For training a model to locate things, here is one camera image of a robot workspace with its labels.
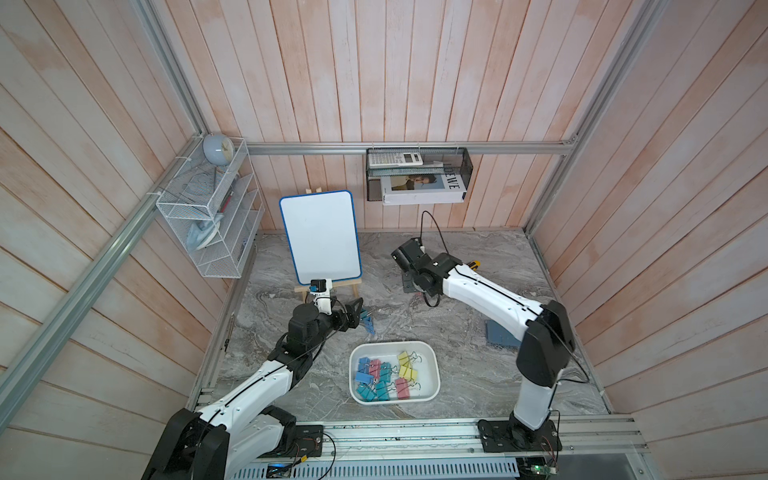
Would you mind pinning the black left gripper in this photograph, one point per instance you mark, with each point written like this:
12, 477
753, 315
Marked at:
352, 318

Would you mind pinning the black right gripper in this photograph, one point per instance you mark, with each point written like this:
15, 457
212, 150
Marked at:
406, 284

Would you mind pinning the pink binder clip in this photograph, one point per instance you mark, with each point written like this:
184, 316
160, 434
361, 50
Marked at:
374, 368
404, 388

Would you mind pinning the small blue binder clip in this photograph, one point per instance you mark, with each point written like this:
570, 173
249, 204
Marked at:
364, 378

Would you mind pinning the small teal binder clip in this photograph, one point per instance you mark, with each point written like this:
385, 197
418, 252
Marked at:
385, 372

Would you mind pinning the yellow binder clip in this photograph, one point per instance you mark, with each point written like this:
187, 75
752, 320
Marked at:
408, 359
408, 373

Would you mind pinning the large teal binder clip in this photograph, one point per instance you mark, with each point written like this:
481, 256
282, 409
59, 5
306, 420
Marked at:
381, 391

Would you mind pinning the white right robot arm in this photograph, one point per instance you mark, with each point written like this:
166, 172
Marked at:
546, 343

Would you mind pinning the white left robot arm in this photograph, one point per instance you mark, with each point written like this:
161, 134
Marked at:
218, 440

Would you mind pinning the white plastic storage box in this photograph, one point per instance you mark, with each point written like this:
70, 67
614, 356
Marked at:
428, 370

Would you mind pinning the white book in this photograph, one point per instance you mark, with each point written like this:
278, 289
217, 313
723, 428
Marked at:
423, 189

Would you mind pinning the blue framed whiteboard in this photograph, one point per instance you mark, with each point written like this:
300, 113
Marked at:
321, 237

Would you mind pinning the white calculator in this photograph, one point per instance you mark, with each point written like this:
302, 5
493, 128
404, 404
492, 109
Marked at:
391, 159

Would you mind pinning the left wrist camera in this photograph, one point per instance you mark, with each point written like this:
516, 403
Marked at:
320, 288

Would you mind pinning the black mesh wall basket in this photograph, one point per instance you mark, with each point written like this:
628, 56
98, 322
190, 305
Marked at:
456, 161

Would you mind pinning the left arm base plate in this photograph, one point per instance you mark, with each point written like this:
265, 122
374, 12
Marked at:
299, 441

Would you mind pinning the white wire shelf rack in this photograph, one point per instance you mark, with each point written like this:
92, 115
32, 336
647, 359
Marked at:
214, 212

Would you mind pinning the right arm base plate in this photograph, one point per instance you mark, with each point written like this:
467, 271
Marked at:
512, 436

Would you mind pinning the aluminium rail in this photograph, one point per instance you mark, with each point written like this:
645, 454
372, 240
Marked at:
460, 437

